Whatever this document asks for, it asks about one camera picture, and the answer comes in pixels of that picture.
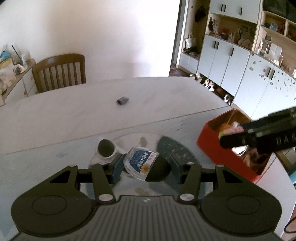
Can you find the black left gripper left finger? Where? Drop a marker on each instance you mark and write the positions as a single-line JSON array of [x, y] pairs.
[[64, 186]]

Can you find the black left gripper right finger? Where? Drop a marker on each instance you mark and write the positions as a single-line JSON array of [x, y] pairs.
[[191, 175]]

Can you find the blue label plastic packet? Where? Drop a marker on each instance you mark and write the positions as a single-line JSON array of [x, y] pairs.
[[146, 165]]

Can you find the pink square dish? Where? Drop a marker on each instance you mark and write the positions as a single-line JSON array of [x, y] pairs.
[[235, 127]]

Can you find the fish pattern table mat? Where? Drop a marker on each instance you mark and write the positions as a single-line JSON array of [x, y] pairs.
[[128, 185]]

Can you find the white cup dark contents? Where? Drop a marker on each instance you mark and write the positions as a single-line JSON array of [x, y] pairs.
[[107, 149]]

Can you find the red metal tin box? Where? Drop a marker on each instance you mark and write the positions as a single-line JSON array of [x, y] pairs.
[[244, 160]]

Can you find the small grey cylinder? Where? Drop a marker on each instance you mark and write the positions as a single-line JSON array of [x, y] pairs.
[[123, 100]]

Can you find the white sneakers pair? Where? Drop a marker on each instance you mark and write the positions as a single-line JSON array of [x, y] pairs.
[[208, 84]]

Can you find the brown wooden chair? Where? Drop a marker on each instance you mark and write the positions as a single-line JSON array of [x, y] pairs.
[[59, 72]]

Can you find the wooden side shelf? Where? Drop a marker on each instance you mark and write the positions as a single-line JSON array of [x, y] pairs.
[[17, 81]]

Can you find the white blue wall cabinet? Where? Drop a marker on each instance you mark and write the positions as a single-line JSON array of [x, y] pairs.
[[247, 48]]

